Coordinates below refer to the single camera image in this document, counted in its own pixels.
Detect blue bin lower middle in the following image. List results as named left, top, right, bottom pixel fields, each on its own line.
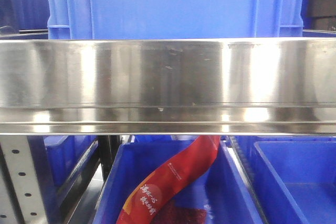
left=93, top=141, right=262, bottom=223

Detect blue bin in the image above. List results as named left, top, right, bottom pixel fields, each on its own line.
left=230, top=136, right=335, bottom=223
left=93, top=141, right=262, bottom=223
left=28, top=134, right=98, bottom=198

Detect blue bin lower left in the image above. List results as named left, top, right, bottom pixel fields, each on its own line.
left=28, top=134, right=98, bottom=198

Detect blue bin lower right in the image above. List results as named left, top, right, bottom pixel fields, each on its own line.
left=230, top=136, right=335, bottom=223

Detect red printed bag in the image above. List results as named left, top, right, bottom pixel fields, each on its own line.
left=116, top=135, right=220, bottom=223

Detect large blue crate on shelf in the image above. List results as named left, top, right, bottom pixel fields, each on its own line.
left=47, top=0, right=303, bottom=39

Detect dark blue crate upper left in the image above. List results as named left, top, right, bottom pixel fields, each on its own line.
left=1, top=0, right=50, bottom=35

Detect perforated metal shelf upright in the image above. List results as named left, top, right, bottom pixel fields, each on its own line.
left=1, top=136, right=48, bottom=223

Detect stainless steel shelf rail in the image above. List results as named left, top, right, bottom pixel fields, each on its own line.
left=1, top=37, right=335, bottom=135

